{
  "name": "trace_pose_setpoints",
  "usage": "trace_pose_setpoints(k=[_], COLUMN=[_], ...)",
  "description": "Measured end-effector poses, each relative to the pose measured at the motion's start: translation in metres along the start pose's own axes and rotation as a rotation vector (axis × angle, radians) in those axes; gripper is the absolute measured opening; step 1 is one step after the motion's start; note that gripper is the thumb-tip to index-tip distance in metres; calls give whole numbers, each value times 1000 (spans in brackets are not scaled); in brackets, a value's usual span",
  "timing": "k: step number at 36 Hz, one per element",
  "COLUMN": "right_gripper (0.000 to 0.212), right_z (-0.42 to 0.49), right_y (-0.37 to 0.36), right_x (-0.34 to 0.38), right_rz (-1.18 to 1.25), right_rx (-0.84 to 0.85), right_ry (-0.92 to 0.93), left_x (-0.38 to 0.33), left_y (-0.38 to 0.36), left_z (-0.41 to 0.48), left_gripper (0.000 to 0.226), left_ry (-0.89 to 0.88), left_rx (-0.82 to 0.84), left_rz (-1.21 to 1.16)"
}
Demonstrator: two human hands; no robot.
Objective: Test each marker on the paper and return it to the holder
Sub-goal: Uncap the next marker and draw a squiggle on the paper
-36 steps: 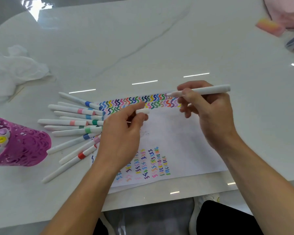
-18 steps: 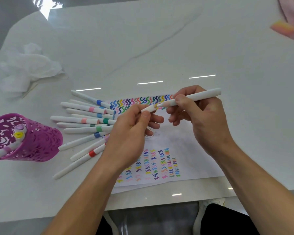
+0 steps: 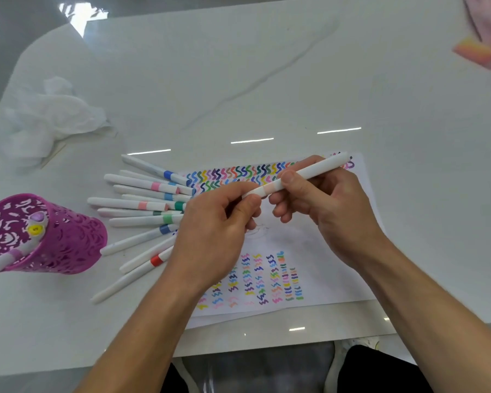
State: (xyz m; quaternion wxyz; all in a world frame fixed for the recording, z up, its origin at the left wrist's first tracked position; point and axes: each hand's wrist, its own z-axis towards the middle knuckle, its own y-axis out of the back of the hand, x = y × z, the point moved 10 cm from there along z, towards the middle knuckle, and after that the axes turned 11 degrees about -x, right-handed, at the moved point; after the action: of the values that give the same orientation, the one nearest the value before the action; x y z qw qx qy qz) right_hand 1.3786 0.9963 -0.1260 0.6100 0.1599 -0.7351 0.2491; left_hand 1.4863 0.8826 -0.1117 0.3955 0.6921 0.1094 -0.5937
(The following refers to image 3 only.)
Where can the person's right forearm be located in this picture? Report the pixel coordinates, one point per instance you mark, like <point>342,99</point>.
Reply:
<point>433,331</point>

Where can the person's left forearm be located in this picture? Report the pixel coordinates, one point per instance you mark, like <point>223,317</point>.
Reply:
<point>135,347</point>

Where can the person's left hand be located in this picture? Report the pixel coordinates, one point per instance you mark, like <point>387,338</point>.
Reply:
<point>208,241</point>

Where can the person's right white shoe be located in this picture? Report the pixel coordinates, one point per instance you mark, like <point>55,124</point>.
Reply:
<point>339,360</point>

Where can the purple banded white marker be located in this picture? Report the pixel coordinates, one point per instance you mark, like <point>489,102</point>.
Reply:
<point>37,218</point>

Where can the person's right hand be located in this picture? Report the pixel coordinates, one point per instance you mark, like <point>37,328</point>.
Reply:
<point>343,221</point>

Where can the peach banded white marker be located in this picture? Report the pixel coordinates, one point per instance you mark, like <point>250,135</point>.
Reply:
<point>323,165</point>

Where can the crumpled white tissue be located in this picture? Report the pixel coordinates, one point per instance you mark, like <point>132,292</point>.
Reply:
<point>57,116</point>

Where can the lilac banded white marker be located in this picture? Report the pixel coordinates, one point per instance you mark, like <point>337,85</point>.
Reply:
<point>4,259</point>

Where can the pink pencil case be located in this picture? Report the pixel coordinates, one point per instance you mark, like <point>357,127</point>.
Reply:
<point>489,16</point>

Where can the pink perforated pen holder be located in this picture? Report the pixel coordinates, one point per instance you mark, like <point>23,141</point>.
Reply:
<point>73,245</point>

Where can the pink yellow eraser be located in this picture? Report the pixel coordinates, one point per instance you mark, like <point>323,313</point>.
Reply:
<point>476,53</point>

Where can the black trousers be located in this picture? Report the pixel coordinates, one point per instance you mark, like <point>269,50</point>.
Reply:
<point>384,376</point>

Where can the bunch of white markers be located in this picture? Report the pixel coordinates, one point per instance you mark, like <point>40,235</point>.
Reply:
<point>131,202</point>

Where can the yellow banded white marker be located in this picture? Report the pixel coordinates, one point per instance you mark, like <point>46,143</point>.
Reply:
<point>36,230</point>

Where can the red banded white marker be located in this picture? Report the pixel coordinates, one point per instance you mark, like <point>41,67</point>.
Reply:
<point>122,287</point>

